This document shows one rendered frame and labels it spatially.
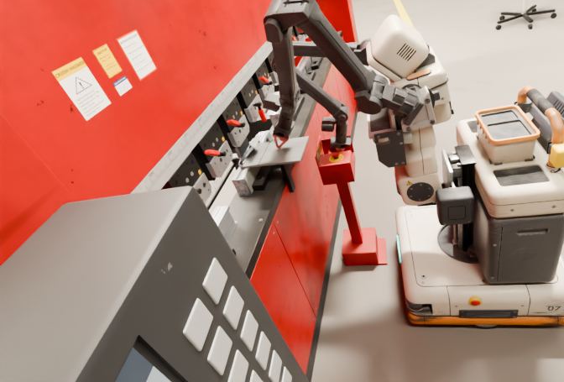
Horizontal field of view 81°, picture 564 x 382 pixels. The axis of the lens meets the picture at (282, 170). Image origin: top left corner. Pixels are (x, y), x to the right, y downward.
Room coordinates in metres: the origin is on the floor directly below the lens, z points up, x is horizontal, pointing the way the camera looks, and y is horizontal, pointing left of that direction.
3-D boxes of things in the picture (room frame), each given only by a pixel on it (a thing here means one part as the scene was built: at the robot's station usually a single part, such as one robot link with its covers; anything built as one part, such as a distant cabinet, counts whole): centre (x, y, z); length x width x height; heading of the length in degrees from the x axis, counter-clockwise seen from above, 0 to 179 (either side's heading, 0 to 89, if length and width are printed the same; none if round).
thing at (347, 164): (1.40, -0.28, 0.75); 0.20 x 0.16 x 0.18; 157
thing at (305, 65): (2.43, -0.45, 0.92); 1.68 x 0.06 x 0.10; 153
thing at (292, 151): (1.25, -0.01, 1.00); 0.26 x 0.18 x 0.01; 63
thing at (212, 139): (1.11, 0.23, 1.18); 0.15 x 0.09 x 0.17; 153
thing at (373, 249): (1.38, -0.31, 0.06); 0.25 x 0.20 x 0.12; 67
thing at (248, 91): (1.47, 0.04, 1.18); 0.15 x 0.09 x 0.17; 153
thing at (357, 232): (1.40, -0.28, 0.39); 0.06 x 0.06 x 0.54; 67
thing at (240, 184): (1.36, 0.10, 0.92); 0.39 x 0.06 x 0.10; 153
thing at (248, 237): (1.87, -0.21, 0.85); 3.00 x 0.21 x 0.04; 153
